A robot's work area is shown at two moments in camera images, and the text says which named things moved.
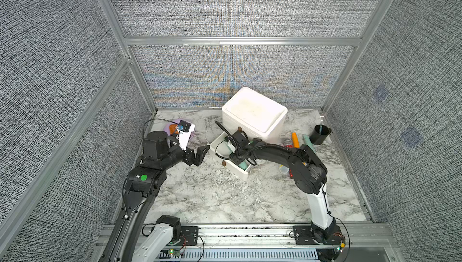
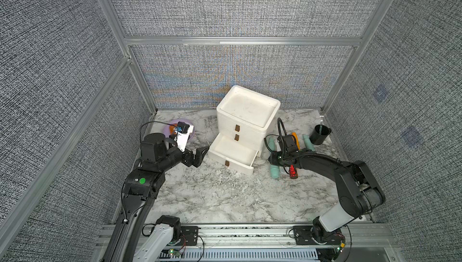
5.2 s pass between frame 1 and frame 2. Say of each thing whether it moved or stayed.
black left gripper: stayed
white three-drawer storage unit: moved
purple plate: stayed
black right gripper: moved
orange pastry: stayed
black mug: stayed
